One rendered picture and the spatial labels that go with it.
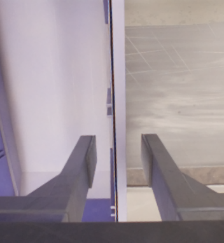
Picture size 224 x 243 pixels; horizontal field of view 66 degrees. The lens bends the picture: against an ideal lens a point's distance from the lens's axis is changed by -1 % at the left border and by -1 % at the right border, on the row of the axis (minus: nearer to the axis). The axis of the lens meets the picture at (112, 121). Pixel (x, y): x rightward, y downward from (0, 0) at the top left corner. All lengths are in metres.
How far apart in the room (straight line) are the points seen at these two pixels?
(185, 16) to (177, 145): 0.19
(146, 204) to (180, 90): 0.21
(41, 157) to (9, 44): 0.18
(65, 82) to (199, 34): 0.20
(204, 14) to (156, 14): 0.06
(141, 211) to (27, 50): 0.33
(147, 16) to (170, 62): 0.07
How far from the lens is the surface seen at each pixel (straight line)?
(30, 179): 0.34
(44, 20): 0.28
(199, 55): 0.29
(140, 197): 0.34
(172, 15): 0.28
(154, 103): 0.27
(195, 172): 0.35
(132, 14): 0.27
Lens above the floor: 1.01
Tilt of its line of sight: 74 degrees down
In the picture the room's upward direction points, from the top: 176 degrees counter-clockwise
